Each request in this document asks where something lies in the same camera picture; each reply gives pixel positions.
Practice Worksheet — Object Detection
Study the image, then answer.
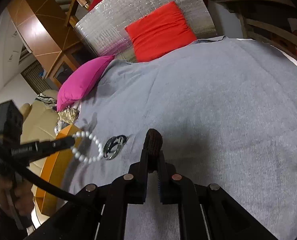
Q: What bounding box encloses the dark brown oval case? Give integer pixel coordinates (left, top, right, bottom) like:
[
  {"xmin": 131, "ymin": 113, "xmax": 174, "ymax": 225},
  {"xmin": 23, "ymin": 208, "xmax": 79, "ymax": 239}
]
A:
[{"xmin": 144, "ymin": 128, "xmax": 163, "ymax": 173}]

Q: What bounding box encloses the white bead bracelet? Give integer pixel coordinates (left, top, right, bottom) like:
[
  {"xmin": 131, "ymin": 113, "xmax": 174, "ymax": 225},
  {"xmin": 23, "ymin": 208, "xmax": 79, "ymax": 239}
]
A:
[{"xmin": 70, "ymin": 130, "xmax": 105, "ymax": 164}]

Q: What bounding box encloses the left hand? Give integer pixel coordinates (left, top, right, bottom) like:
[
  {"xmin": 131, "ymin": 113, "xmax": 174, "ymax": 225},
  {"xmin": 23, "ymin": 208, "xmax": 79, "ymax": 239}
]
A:
[{"xmin": 0, "ymin": 176, "xmax": 35, "ymax": 217}]

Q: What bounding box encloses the orange cardboard box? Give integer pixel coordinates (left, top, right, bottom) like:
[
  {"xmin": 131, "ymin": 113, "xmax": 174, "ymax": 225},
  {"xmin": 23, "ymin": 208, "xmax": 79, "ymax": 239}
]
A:
[{"xmin": 30, "ymin": 125, "xmax": 80, "ymax": 223}]

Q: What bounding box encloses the beige leather sofa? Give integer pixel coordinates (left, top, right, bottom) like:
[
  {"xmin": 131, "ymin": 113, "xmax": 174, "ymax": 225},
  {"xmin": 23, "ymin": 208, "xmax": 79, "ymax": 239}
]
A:
[{"xmin": 20, "ymin": 89, "xmax": 58, "ymax": 227}]

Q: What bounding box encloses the patterned cloth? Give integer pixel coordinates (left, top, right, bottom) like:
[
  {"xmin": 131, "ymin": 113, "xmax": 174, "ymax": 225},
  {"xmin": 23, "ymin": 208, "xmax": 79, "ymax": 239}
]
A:
[{"xmin": 35, "ymin": 93, "xmax": 80, "ymax": 135}]

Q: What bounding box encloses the grey metal bangle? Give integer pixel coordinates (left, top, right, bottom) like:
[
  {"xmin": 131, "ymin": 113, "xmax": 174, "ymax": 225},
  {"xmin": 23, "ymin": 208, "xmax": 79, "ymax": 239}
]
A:
[{"xmin": 103, "ymin": 135, "xmax": 127, "ymax": 160}]

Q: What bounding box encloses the pink pillow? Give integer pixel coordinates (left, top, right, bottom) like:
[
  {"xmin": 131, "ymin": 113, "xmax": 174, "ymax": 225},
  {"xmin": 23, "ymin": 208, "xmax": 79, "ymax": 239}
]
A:
[{"xmin": 57, "ymin": 55, "xmax": 115, "ymax": 112}]

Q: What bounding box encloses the grey bed blanket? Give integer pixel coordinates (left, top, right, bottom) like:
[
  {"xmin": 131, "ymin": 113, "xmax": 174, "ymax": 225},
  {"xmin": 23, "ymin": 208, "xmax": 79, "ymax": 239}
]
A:
[{"xmin": 62, "ymin": 37, "xmax": 297, "ymax": 239}]

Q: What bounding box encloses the silver foil headboard panel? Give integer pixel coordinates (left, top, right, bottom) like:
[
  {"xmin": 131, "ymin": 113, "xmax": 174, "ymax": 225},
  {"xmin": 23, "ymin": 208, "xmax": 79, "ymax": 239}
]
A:
[{"xmin": 75, "ymin": 0, "xmax": 217, "ymax": 62}]

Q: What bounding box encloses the wooden cabinet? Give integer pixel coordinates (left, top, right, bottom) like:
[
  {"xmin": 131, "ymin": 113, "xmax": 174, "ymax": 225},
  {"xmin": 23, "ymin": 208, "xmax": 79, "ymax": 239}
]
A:
[{"xmin": 7, "ymin": 0, "xmax": 95, "ymax": 87}]

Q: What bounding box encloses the red pillow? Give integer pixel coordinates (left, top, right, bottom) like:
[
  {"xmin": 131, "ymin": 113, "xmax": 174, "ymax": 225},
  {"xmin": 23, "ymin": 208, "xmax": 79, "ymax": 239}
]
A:
[{"xmin": 125, "ymin": 1, "xmax": 197, "ymax": 62}]

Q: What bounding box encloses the wooden shelf unit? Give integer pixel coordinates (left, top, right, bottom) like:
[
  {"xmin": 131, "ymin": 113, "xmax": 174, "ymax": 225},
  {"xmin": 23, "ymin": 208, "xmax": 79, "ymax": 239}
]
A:
[{"xmin": 210, "ymin": 0, "xmax": 297, "ymax": 60}]

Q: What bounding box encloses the black cable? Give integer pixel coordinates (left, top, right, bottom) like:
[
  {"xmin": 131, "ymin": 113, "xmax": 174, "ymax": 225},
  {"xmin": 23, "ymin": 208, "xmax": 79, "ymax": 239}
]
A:
[{"xmin": 0, "ymin": 135, "xmax": 84, "ymax": 202}]

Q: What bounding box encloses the black hair tie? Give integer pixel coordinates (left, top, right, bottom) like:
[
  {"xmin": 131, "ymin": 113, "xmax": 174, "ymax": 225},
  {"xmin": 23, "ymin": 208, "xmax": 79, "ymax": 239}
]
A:
[{"xmin": 104, "ymin": 135, "xmax": 127, "ymax": 156}]

